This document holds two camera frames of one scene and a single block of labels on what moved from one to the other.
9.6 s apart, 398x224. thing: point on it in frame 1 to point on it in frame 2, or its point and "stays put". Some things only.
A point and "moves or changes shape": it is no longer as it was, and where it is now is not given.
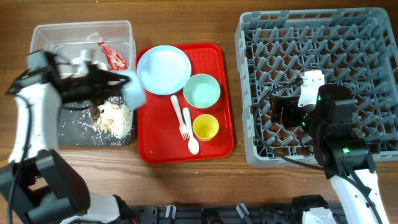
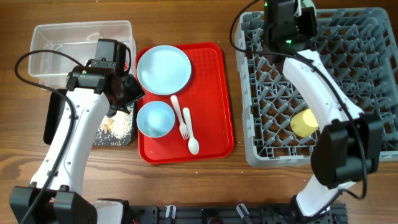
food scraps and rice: [111, 121] stays put
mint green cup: [201, 91] to [306, 4]
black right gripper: [290, 106] to [306, 17]
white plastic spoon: [193, 143] stays put
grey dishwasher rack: [353, 47] stays put
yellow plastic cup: [205, 127] moves or changes shape
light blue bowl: [133, 94] moves or changes shape
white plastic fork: [183, 127] stays put
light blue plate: [163, 70] stays put
